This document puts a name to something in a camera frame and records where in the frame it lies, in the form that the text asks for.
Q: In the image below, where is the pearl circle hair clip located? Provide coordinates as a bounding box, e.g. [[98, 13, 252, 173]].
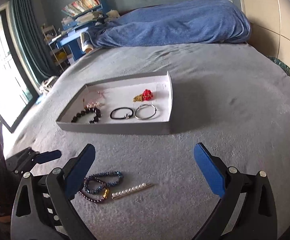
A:
[[85, 101, 105, 108]]

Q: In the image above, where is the white wardrobe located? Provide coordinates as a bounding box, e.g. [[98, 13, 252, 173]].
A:
[[243, 0, 290, 68]]

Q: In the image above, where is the blue beaded bracelet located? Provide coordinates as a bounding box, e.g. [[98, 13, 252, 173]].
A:
[[83, 171, 124, 195]]

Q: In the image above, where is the grey cardboard tray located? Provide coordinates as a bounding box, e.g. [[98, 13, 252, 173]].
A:
[[56, 72, 173, 135]]

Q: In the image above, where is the teal curtain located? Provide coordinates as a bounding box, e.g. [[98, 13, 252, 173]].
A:
[[10, 0, 58, 83]]

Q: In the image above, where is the pink string bracelet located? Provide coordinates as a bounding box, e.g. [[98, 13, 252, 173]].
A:
[[83, 89, 110, 106]]

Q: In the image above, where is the black bead bracelet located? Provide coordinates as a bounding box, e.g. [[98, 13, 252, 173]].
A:
[[70, 106, 102, 125]]

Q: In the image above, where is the white shelf rack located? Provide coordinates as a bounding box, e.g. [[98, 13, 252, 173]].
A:
[[41, 23, 72, 73]]

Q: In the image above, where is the black elastic hair tie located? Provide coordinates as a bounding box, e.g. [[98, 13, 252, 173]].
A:
[[109, 107, 135, 121]]

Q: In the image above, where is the red bead gold charm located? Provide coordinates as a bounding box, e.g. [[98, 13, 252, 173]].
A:
[[133, 89, 154, 102]]

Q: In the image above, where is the silver ring hoop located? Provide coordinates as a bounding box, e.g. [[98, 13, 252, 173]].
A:
[[134, 104, 157, 120]]

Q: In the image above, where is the window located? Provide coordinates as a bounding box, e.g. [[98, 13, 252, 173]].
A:
[[0, 9, 38, 133]]

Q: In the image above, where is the row of books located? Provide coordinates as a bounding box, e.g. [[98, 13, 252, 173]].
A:
[[61, 0, 101, 17]]

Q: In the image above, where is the blue towel blanket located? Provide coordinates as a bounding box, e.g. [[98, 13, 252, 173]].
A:
[[81, 0, 251, 51]]

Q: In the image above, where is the grey bed blanket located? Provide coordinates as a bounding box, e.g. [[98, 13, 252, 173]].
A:
[[4, 44, 290, 239]]

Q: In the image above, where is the blue desk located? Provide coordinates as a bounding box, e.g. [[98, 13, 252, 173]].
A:
[[48, 0, 110, 61]]

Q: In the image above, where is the pearl bar hair clip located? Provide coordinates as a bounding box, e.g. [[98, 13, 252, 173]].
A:
[[111, 183, 153, 199]]

